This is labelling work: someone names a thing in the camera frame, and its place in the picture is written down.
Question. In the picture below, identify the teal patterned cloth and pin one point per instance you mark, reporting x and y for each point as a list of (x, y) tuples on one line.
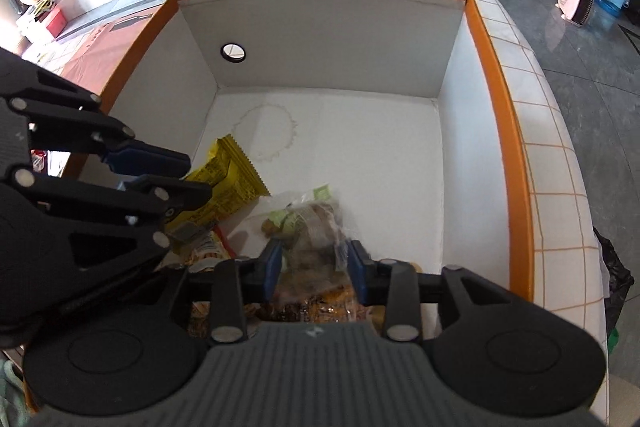
[(10, 387)]

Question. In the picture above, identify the orange cardboard box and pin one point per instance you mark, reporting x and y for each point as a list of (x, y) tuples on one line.
[(350, 147)]

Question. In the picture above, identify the small dark snack packet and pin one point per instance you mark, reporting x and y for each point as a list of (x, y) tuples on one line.
[(187, 233)]

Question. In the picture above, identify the red storage box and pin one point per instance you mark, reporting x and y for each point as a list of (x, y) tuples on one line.
[(50, 23)]

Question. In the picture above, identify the amber clear snack packet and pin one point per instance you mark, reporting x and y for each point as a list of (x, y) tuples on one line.
[(325, 302)]

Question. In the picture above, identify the brown clear snack packet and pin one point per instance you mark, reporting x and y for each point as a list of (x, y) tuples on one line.
[(210, 252)]

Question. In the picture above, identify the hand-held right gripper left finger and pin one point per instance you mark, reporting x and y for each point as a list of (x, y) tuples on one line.
[(274, 272)]

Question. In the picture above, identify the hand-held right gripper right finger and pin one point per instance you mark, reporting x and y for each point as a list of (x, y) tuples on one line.
[(359, 272)]

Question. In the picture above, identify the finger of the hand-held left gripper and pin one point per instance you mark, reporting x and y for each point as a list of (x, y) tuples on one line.
[(175, 196), (150, 159)]

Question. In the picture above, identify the black plastic bag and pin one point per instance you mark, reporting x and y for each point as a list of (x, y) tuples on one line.
[(612, 277)]

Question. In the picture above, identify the yellow snack packet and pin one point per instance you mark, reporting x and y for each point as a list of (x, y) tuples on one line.
[(230, 187)]

